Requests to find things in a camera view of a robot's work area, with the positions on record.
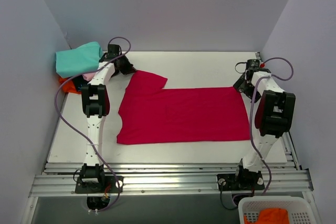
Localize pink folded t-shirt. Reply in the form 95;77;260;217
82;72;96;82

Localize white plastic laundry basket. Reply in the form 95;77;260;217
238;196;317;223

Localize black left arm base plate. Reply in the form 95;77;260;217
75;176;123;194

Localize aluminium frame rails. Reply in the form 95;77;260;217
25;52;314;224

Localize red t-shirt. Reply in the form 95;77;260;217
117;71;250;145

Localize orange folded t-shirt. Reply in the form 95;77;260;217
58;77;81;94

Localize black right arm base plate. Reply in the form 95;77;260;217
216;173;265;191

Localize orange t-shirt in basket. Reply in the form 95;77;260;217
244;208;290;224

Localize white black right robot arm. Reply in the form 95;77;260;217
233;67;296;189

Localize black folded t-shirt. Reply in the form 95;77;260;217
72;75;88;93

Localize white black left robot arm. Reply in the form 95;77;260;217
80;45;136;192

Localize teal folded t-shirt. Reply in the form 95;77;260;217
56;42;103;78

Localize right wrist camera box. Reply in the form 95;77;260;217
246;59;265;70

